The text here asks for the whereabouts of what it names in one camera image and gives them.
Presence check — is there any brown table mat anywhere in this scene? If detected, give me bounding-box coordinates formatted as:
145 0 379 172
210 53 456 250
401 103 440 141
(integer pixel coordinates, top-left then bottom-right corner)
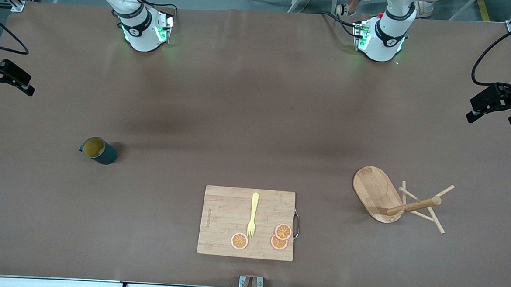
0 0 511 287

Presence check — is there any yellow plastic fork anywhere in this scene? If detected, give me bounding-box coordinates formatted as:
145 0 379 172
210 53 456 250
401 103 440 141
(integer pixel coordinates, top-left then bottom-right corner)
246 192 260 239

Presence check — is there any wooden mug tree rack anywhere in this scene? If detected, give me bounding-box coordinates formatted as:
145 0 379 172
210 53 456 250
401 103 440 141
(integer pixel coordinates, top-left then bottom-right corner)
350 165 456 235

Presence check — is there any dark teal cup yellow inside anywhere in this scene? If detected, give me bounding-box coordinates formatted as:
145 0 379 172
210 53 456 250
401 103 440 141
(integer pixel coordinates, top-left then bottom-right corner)
78 136 118 166

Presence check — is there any black left base cable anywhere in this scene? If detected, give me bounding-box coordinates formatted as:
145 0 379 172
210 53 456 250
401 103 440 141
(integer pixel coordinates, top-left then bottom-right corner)
320 11 363 38

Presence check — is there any black base cable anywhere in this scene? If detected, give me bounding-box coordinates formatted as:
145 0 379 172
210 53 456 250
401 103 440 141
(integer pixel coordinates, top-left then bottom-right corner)
320 11 363 38
113 0 179 26

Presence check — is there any black right base cable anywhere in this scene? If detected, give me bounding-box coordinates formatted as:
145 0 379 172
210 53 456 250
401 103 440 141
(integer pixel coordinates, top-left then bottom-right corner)
113 0 179 26

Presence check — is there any toy orange slice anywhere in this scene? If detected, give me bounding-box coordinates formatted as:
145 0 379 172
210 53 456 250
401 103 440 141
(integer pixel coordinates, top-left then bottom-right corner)
270 234 289 251
230 232 249 251
274 223 293 241

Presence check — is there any tan shoe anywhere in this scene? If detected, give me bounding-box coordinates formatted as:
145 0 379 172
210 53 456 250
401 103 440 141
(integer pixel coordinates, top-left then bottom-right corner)
413 1 435 18

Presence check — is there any bamboo cutting board metal handle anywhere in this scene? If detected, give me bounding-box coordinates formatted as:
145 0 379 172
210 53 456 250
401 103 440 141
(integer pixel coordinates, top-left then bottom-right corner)
196 184 303 263

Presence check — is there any white black sneaker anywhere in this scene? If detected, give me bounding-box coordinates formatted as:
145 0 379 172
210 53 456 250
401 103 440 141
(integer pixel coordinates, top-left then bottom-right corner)
336 0 361 17

